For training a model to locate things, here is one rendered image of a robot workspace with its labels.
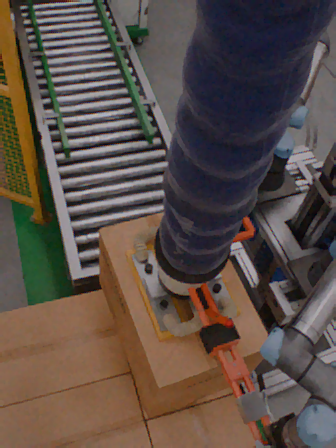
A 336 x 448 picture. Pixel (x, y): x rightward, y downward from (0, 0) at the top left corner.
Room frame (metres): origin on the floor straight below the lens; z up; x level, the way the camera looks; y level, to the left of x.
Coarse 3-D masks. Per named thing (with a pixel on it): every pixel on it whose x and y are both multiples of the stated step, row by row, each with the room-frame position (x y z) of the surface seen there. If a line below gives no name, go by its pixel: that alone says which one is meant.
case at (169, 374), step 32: (128, 224) 0.97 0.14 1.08; (128, 288) 0.72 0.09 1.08; (128, 320) 0.64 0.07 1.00; (256, 320) 0.68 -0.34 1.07; (128, 352) 0.61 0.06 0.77; (160, 352) 0.52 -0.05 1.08; (192, 352) 0.54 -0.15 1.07; (224, 352) 0.55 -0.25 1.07; (256, 352) 0.57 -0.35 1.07; (160, 384) 0.42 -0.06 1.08; (192, 384) 0.47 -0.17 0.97; (224, 384) 0.55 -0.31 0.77
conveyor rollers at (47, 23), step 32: (32, 32) 2.73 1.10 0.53; (64, 32) 2.75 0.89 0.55; (96, 32) 2.83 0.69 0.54; (64, 64) 2.47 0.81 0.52; (96, 64) 2.48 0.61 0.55; (128, 64) 2.55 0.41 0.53; (64, 96) 2.14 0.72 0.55; (96, 96) 2.20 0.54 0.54; (96, 128) 1.93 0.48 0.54; (64, 160) 1.67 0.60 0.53; (96, 160) 1.70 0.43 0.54; (128, 160) 1.74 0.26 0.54; (96, 192) 1.48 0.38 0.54; (160, 192) 1.55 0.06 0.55; (96, 224) 1.30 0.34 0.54; (96, 256) 1.12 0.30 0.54
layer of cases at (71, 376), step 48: (0, 336) 0.66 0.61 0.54; (48, 336) 0.70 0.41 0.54; (96, 336) 0.73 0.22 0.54; (0, 384) 0.47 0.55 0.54; (48, 384) 0.50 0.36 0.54; (96, 384) 0.53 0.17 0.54; (0, 432) 0.29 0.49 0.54; (48, 432) 0.32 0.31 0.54; (96, 432) 0.35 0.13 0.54; (144, 432) 0.38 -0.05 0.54; (192, 432) 0.41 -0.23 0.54; (240, 432) 0.44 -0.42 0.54
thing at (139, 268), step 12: (132, 252) 0.85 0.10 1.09; (132, 264) 0.80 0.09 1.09; (144, 264) 0.80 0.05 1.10; (144, 276) 0.76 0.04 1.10; (144, 288) 0.72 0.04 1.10; (144, 300) 0.68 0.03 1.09; (156, 300) 0.68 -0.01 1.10; (168, 300) 0.69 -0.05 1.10; (156, 312) 0.64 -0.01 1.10; (168, 312) 0.65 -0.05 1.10; (180, 312) 0.66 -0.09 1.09; (156, 324) 0.60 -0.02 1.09; (168, 336) 0.57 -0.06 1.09
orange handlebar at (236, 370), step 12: (252, 228) 0.95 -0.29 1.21; (240, 240) 0.90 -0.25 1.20; (192, 288) 0.69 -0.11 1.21; (204, 288) 0.69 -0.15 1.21; (192, 300) 0.65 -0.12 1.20; (204, 312) 0.61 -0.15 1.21; (240, 360) 0.48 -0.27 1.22; (228, 372) 0.44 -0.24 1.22; (240, 372) 0.45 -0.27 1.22; (252, 384) 0.42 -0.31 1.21; (264, 420) 0.33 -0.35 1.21; (252, 432) 0.30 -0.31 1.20
